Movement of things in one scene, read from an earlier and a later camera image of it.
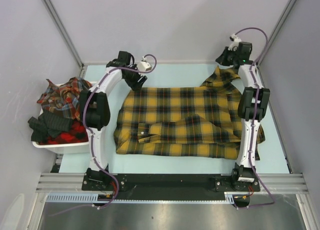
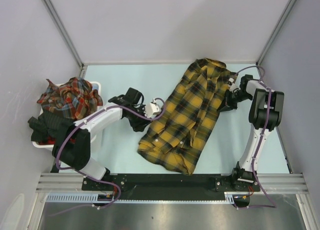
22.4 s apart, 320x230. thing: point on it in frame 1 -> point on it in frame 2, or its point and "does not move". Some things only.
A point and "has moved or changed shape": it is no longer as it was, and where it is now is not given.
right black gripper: x=221 y=59 -> x=226 y=105
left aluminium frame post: x=65 y=33 does not move
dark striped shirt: x=48 y=124 does not move
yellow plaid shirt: x=196 y=120 has moved or changed shape
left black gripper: x=136 y=86 -> x=140 y=125
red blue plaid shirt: x=64 y=99 does not move
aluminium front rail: x=72 y=182 does not move
